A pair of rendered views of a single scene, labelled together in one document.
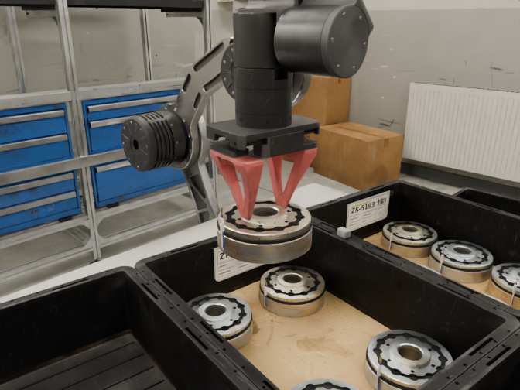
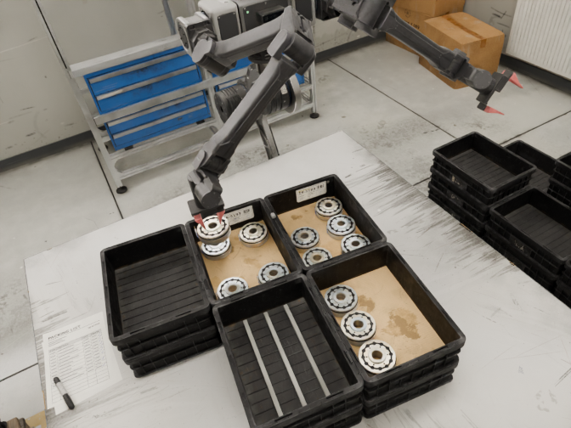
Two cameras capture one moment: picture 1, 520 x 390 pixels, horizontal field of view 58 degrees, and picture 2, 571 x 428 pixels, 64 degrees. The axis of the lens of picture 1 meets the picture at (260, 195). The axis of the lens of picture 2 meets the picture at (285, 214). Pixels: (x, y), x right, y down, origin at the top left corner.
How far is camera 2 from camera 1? 1.07 m
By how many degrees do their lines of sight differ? 29
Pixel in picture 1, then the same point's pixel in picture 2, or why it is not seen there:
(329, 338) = (257, 259)
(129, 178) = not seen: hidden behind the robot
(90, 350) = (172, 251)
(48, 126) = (183, 60)
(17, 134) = (163, 69)
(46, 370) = (157, 257)
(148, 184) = not seen: hidden behind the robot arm
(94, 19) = not seen: outside the picture
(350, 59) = (213, 203)
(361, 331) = (271, 258)
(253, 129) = (198, 208)
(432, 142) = (534, 42)
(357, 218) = (303, 195)
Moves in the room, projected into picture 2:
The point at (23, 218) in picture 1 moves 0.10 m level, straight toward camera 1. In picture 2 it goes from (173, 123) to (174, 130)
